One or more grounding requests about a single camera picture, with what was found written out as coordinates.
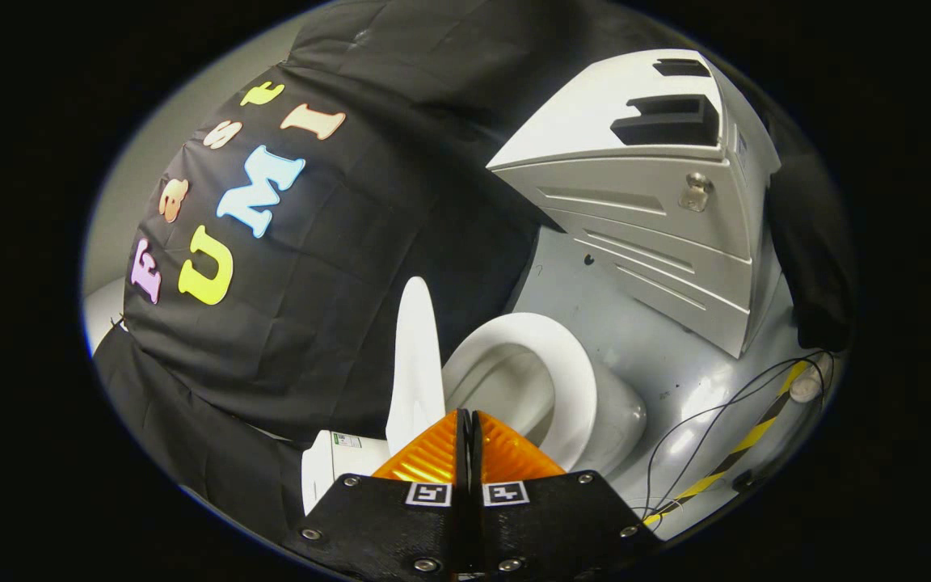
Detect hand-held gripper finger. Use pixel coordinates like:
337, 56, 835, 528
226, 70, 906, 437
470, 410, 664, 579
284, 408, 470, 579

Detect black backdrop cloth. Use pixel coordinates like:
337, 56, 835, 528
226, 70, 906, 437
94, 0, 725, 542

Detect yellow black striped tape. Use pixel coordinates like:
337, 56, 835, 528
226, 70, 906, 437
643, 360, 814, 526

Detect white cabinet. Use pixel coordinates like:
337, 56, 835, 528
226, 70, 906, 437
487, 48, 781, 359

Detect small grey round object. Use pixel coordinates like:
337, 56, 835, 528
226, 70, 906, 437
789, 373, 826, 403

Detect metal cabinet knob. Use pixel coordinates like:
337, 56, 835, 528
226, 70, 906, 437
678, 171, 714, 213

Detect black holder block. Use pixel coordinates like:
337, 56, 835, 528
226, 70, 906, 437
611, 95, 721, 147
653, 58, 711, 78

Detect dark cloth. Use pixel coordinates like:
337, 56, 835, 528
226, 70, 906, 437
765, 105, 858, 352

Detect thin black cables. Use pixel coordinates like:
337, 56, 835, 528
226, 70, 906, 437
643, 349, 838, 518

